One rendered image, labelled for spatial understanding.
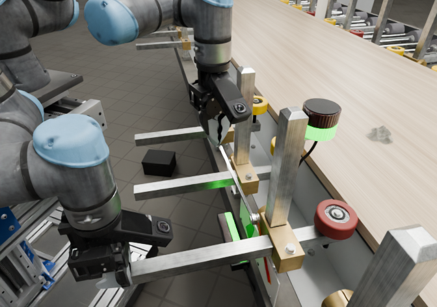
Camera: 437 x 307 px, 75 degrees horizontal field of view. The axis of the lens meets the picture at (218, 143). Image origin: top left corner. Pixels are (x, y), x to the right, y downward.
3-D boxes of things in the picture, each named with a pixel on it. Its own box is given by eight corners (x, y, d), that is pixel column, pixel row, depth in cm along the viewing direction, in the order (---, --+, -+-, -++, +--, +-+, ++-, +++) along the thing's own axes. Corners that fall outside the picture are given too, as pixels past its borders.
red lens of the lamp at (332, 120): (311, 130, 44) (314, 118, 43) (294, 111, 49) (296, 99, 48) (345, 125, 46) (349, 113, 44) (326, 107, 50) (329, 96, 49)
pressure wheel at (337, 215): (317, 266, 60) (330, 231, 53) (300, 234, 66) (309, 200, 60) (352, 258, 62) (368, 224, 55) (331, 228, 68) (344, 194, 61)
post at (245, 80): (234, 212, 93) (241, 69, 65) (231, 203, 95) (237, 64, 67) (244, 210, 93) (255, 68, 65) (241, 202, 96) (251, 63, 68)
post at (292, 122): (261, 281, 72) (289, 115, 43) (257, 268, 74) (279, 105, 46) (274, 278, 72) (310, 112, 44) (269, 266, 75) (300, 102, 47)
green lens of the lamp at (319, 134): (308, 143, 46) (311, 131, 45) (292, 123, 51) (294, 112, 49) (341, 138, 47) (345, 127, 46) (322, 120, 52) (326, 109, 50)
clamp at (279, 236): (277, 274, 56) (281, 259, 53) (255, 220, 67) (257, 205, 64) (304, 268, 57) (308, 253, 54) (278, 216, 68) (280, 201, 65)
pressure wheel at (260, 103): (259, 136, 99) (263, 106, 92) (238, 130, 102) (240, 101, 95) (268, 125, 105) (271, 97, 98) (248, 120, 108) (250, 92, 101)
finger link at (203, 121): (216, 128, 69) (216, 95, 64) (220, 131, 67) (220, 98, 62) (199, 134, 67) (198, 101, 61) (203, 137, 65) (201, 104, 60)
